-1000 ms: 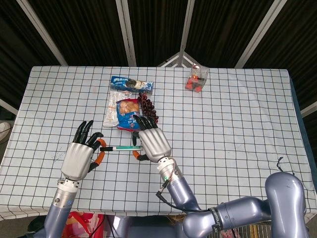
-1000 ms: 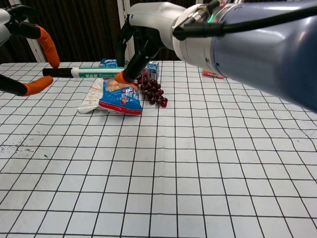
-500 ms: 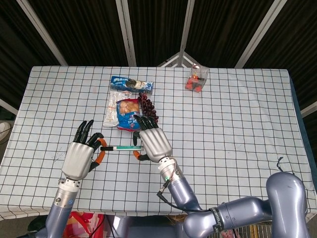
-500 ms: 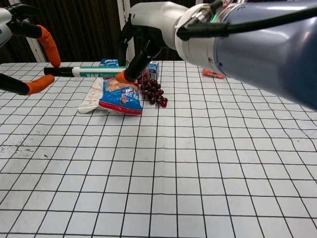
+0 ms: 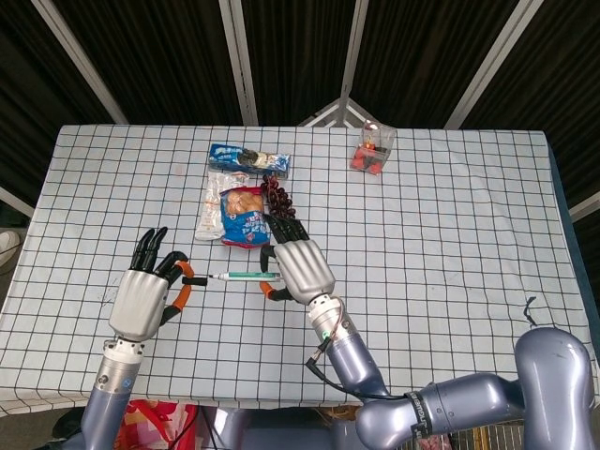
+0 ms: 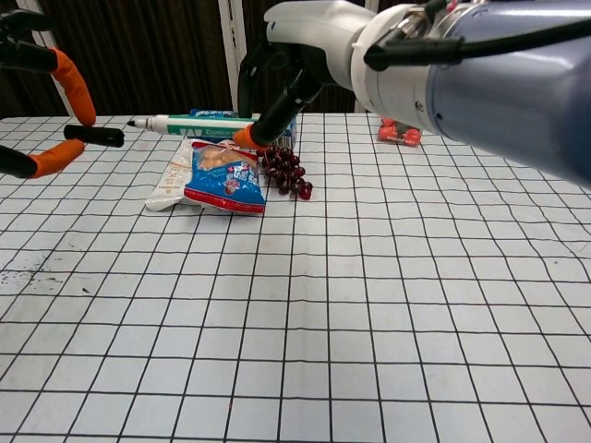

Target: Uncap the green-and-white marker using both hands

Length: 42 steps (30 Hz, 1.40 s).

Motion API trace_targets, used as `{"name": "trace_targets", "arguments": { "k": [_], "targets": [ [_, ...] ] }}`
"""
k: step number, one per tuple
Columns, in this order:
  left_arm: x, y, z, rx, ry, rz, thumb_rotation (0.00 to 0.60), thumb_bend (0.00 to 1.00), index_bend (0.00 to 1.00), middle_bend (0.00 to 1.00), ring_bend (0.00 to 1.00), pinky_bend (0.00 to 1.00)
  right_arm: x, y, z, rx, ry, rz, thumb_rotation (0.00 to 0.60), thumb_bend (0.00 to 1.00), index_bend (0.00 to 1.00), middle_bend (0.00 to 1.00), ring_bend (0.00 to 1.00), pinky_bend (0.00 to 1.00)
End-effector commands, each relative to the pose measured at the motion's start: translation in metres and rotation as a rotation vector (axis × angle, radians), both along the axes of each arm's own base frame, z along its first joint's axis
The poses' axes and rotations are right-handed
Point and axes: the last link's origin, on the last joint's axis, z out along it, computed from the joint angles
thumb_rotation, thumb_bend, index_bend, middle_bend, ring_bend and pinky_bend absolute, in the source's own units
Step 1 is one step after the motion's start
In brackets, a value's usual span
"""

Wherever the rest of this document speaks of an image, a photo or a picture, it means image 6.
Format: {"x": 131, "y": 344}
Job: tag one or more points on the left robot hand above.
{"x": 74, "y": 83}

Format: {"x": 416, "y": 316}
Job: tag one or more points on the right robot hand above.
{"x": 323, "y": 37}

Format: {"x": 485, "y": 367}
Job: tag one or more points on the black marker cap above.
{"x": 94, "y": 135}

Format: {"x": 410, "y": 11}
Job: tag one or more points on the green white marker body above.
{"x": 194, "y": 124}

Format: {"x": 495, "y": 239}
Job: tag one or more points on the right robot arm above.
{"x": 508, "y": 101}

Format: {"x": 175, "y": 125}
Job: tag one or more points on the clear bag red items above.
{"x": 397, "y": 134}

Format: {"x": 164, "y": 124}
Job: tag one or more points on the white translucent snack packet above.
{"x": 168, "y": 184}

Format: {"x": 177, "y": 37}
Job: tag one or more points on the dark red grape bunch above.
{"x": 286, "y": 171}

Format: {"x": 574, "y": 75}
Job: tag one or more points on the blue cookie box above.
{"x": 217, "y": 135}

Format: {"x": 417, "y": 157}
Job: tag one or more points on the blue bread snack bag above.
{"x": 226, "y": 184}

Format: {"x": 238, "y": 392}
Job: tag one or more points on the checkered white tablecloth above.
{"x": 323, "y": 323}

